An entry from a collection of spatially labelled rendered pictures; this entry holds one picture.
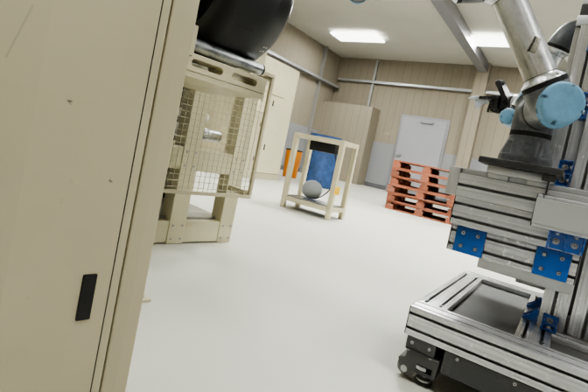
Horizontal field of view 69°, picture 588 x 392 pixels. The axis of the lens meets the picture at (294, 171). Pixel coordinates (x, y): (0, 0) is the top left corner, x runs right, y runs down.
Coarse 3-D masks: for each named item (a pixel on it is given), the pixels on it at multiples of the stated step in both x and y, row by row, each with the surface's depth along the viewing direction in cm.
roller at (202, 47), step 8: (200, 40) 143; (200, 48) 143; (208, 48) 145; (216, 48) 148; (208, 56) 148; (216, 56) 149; (224, 56) 150; (232, 56) 153; (240, 56) 156; (232, 64) 155; (240, 64) 156; (248, 64) 159; (256, 64) 162; (256, 72) 163
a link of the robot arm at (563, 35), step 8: (568, 24) 169; (560, 32) 169; (568, 32) 168; (552, 40) 171; (560, 40) 169; (568, 40) 168; (552, 48) 171; (560, 48) 169; (568, 48) 169; (552, 56) 171; (560, 56) 171; (512, 104) 183; (504, 112) 183; (512, 112) 180; (504, 120) 183; (512, 120) 180
